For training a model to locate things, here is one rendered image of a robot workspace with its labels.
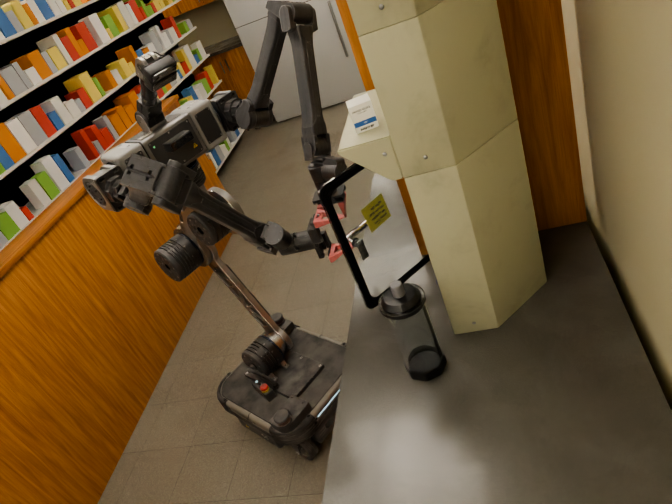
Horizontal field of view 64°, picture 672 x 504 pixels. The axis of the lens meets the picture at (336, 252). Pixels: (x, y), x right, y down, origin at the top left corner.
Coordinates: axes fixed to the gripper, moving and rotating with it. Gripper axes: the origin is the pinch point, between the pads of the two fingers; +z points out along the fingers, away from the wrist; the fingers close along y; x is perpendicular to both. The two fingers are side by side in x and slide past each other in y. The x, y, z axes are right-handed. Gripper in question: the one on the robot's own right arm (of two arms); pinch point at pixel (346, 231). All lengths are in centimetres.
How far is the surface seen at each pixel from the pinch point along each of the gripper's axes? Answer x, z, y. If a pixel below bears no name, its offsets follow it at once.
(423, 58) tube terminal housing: -20, 32, 44
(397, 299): -30.4, 15.0, -1.6
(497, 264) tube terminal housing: -16.6, 37.1, -7.9
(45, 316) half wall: 48, -171, -39
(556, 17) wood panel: 17, 61, 34
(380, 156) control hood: -19.9, 19.3, 27.9
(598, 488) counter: -63, 46, -25
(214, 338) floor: 107, -141, -121
